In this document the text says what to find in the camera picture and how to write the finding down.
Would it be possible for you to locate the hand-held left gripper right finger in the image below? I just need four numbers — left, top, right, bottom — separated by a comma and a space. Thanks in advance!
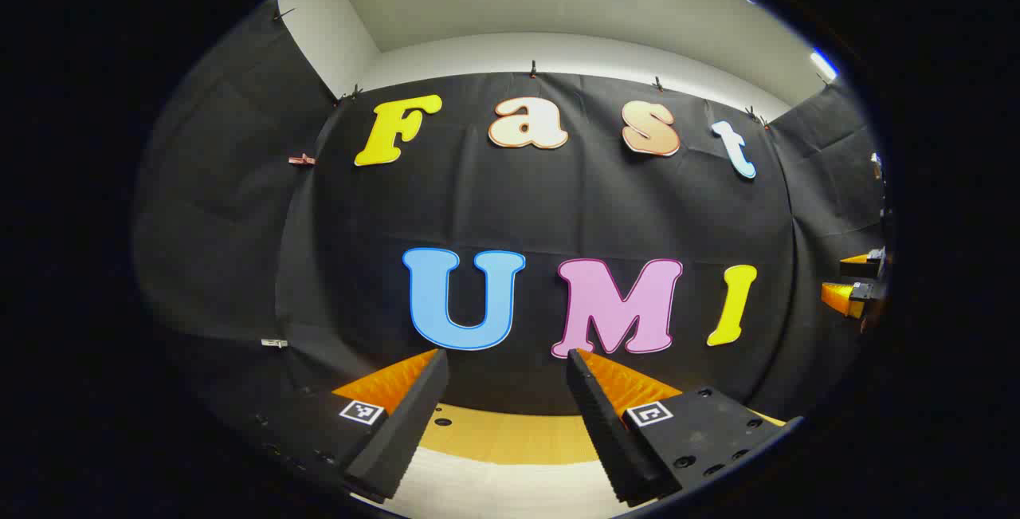
567, 348, 804, 506

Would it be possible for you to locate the black backdrop cloth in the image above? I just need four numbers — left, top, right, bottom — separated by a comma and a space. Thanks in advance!
131, 0, 889, 424

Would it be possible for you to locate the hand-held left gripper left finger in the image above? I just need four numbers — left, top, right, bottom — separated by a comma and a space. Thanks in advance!
239, 349, 449, 502

